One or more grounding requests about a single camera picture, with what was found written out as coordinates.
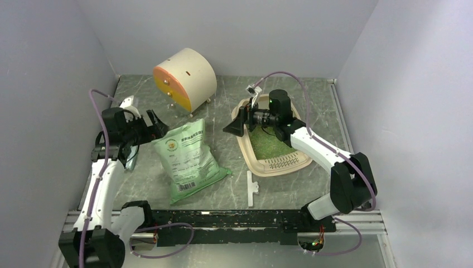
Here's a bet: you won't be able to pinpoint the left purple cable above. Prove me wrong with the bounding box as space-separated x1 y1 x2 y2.
78 88 121 268

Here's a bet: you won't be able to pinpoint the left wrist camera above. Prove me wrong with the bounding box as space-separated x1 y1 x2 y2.
119 95 142 121

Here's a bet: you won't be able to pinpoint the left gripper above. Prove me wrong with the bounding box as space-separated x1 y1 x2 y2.
122 109 169 146

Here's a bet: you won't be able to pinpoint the green cat litter bag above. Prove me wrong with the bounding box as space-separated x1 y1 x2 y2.
152 119 232 205

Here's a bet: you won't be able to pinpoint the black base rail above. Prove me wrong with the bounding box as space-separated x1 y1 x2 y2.
137 209 336 247

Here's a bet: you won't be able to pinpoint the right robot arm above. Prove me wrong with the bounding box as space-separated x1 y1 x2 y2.
223 88 377 231

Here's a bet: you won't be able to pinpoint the round beige drawer cabinet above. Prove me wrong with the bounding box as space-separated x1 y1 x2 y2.
152 48 217 117

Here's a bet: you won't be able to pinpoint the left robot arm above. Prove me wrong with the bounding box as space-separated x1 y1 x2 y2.
59 107 169 267

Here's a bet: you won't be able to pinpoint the beige litter box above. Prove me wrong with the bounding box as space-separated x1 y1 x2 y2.
223 89 312 177

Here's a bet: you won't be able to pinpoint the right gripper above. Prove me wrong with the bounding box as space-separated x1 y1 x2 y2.
223 97 278 137

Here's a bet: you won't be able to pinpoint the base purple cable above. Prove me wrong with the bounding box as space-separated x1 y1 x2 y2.
128 222 195 260

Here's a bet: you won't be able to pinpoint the light blue stapler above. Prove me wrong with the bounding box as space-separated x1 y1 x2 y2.
125 153 137 171

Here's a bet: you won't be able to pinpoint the green litter pellets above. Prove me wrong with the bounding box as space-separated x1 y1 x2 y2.
248 126 296 160

